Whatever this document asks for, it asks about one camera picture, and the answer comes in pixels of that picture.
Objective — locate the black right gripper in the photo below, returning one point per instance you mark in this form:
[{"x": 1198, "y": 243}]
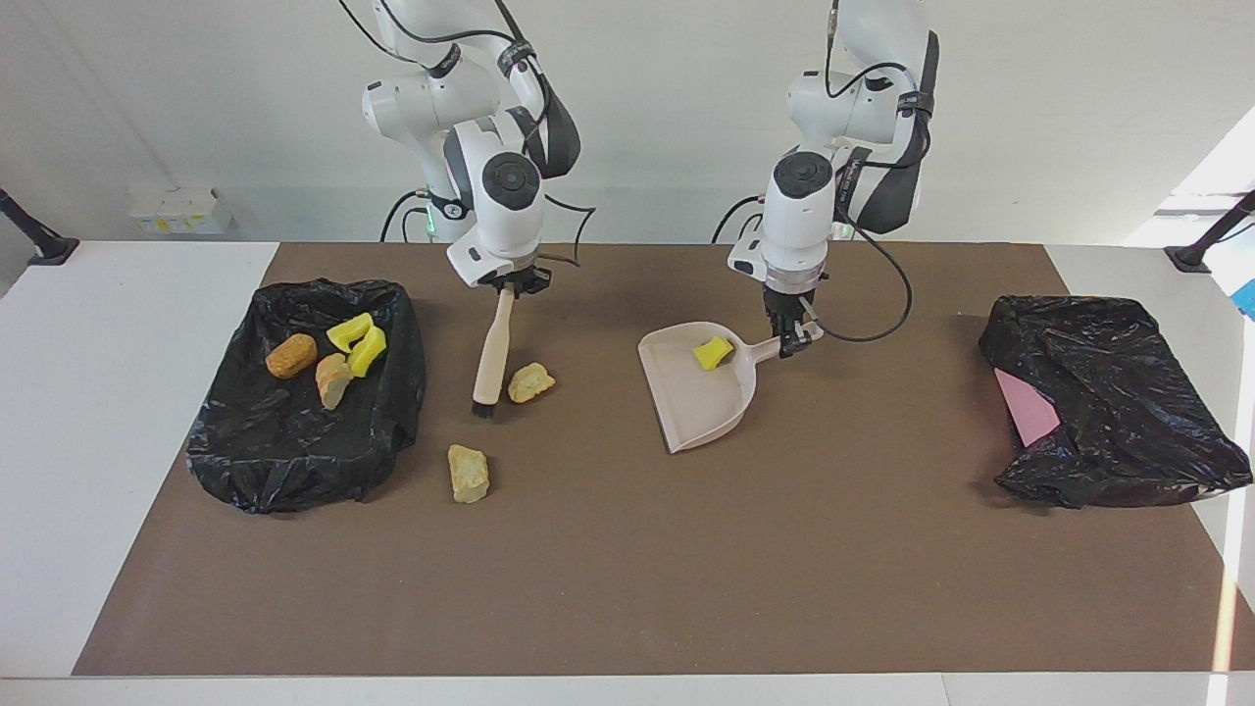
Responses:
[{"x": 518, "y": 284}]

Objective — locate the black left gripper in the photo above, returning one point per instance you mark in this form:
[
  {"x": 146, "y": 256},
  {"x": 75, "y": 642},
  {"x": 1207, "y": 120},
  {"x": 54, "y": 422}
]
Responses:
[{"x": 790, "y": 306}]

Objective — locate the beige hand brush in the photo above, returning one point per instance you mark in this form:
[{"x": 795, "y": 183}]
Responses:
[{"x": 493, "y": 353}]

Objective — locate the rounded pale yellow sponge chunk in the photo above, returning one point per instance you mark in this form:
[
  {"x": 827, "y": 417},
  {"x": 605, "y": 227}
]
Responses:
[{"x": 529, "y": 382}]

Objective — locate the green and yellow sponge piece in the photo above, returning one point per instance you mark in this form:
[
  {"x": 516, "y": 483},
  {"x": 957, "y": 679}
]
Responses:
[{"x": 713, "y": 353}]

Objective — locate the beige plastic dustpan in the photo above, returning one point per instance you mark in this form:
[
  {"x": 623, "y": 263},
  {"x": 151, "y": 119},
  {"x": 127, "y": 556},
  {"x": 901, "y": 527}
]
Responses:
[{"x": 696, "y": 402}]

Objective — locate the wedge bright yellow sponge piece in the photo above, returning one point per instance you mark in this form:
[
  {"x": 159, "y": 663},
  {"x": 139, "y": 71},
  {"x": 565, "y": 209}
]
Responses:
[{"x": 369, "y": 353}]

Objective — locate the notched bright yellow sponge piece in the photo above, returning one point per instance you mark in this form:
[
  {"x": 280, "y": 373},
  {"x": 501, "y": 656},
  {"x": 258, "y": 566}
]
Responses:
[{"x": 345, "y": 331}]

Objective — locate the blocky pale yellow sponge chunk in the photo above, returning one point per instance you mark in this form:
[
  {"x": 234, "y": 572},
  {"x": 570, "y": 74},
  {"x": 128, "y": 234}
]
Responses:
[{"x": 469, "y": 475}]

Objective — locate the grey beige sponge chunk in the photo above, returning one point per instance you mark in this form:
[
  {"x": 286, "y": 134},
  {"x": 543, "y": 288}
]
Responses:
[{"x": 333, "y": 380}]

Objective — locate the orange brown sponge chunk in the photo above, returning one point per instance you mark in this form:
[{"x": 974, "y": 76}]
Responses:
[{"x": 291, "y": 356}]

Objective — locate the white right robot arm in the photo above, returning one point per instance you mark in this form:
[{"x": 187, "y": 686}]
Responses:
[{"x": 500, "y": 196}]

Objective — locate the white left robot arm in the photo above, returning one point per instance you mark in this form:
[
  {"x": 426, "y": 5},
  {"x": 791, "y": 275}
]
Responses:
[{"x": 799, "y": 206}]

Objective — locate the pink plastic bin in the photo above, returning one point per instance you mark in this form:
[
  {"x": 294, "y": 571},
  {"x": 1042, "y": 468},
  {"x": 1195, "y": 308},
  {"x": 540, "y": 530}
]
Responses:
[{"x": 1028, "y": 412}]

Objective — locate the black bag lined bin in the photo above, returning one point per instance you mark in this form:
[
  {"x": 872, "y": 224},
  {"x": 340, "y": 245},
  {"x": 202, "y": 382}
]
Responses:
[{"x": 294, "y": 451}]

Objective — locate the black bag over pink bin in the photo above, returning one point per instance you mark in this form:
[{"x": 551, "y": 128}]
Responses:
[{"x": 1118, "y": 392}]

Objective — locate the brown table mat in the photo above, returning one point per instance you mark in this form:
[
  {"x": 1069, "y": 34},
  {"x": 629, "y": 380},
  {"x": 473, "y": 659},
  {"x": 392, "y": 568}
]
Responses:
[{"x": 627, "y": 598}]

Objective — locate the white boxes with yellow labels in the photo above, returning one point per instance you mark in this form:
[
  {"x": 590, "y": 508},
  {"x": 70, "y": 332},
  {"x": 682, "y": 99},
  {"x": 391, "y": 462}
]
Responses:
[{"x": 176, "y": 211}]

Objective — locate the blue object at edge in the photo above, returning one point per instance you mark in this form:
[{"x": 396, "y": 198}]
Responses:
[{"x": 1248, "y": 299}]

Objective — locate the black camera stand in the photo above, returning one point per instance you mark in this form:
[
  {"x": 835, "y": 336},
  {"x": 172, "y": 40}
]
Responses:
[
  {"x": 1196, "y": 253},
  {"x": 44, "y": 245}
]

